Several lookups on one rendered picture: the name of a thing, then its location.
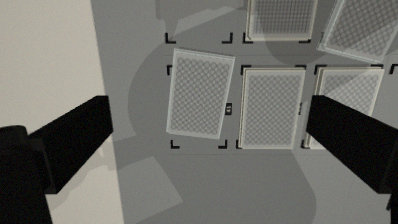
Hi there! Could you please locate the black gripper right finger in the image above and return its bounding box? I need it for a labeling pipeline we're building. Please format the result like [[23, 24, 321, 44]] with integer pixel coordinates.
[[306, 95, 398, 224]]

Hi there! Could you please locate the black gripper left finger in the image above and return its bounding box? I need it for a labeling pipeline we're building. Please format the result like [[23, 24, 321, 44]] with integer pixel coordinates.
[[0, 95, 113, 224]]

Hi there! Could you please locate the grey flat deck plate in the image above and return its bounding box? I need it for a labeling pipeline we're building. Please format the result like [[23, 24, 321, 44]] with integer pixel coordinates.
[[91, 0, 391, 224]]

